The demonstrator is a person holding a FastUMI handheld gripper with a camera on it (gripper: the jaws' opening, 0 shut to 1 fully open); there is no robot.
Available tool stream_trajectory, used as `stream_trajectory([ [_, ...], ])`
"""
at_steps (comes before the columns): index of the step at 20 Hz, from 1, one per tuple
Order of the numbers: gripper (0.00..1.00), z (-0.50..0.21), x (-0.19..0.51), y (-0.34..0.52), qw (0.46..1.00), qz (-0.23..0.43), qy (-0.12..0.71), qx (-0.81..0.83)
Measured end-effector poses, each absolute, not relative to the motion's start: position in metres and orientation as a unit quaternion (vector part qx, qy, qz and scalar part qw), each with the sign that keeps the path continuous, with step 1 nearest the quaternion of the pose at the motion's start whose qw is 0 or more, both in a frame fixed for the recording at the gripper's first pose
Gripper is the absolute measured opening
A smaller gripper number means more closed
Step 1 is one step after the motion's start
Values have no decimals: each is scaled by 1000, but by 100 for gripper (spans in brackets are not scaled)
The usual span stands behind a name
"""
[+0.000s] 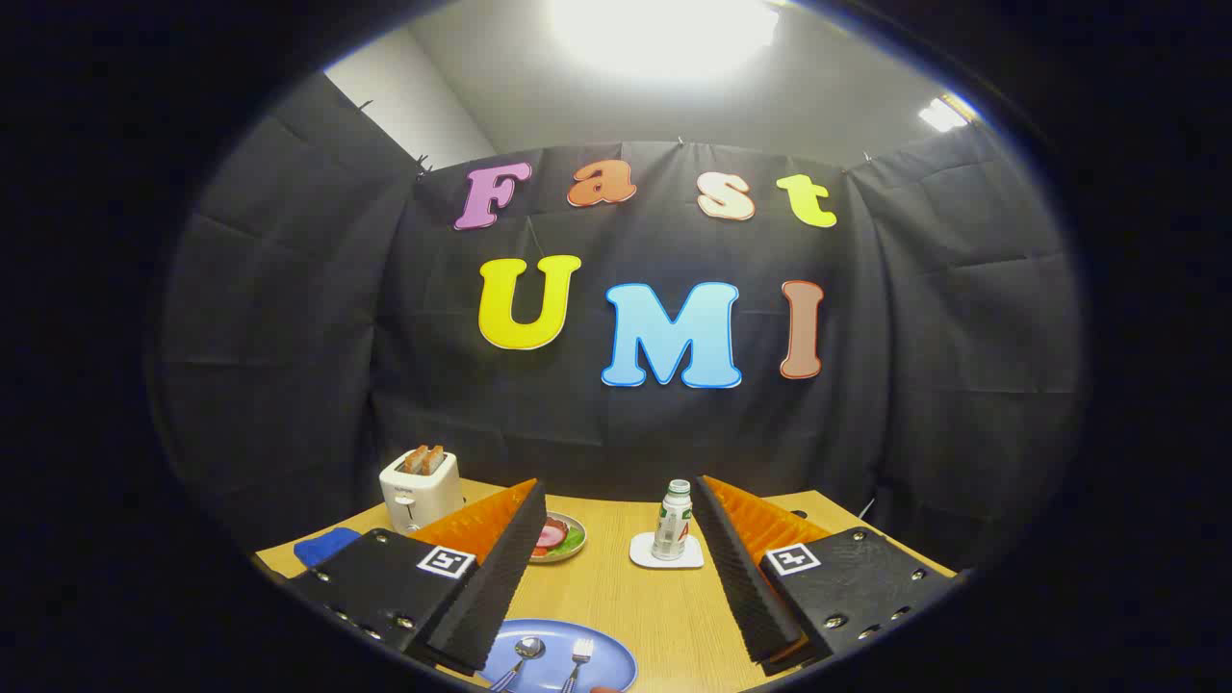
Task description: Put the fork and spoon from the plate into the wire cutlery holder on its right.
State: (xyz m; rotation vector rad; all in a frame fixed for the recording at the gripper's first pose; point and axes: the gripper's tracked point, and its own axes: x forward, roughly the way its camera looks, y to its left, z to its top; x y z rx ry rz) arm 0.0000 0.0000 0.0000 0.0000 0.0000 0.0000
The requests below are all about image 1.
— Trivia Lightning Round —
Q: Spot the spoon with checkered handle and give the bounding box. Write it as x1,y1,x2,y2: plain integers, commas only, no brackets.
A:
489,636,546,693

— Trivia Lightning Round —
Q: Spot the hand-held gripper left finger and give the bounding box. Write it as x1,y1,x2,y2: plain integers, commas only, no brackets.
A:
286,478,548,675

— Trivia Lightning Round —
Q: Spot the white plastic drink bottle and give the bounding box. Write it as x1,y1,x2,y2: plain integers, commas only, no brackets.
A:
652,479,693,561

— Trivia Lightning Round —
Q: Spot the blue round plate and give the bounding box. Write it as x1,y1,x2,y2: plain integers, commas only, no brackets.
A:
478,619,638,693

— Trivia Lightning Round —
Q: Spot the large ceiling light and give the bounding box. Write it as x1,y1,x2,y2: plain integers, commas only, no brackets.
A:
549,0,781,83

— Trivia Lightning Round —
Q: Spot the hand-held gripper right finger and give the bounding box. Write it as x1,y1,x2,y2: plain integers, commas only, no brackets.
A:
695,475,959,675

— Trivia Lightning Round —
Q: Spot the white coaster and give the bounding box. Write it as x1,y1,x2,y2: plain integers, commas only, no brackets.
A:
629,532,705,570

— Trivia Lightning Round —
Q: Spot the fork with checkered handle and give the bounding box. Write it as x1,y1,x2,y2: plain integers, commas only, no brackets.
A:
560,638,594,693

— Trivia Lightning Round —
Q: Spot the small plate of food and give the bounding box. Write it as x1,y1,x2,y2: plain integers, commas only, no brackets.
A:
529,512,588,564

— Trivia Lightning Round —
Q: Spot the white toaster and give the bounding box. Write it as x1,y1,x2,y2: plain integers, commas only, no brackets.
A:
379,448,466,533

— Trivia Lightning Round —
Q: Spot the small ceiling light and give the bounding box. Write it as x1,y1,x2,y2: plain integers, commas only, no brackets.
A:
917,94,973,133

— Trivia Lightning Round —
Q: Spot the blue folded towel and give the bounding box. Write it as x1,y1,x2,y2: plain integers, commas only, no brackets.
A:
294,526,363,569

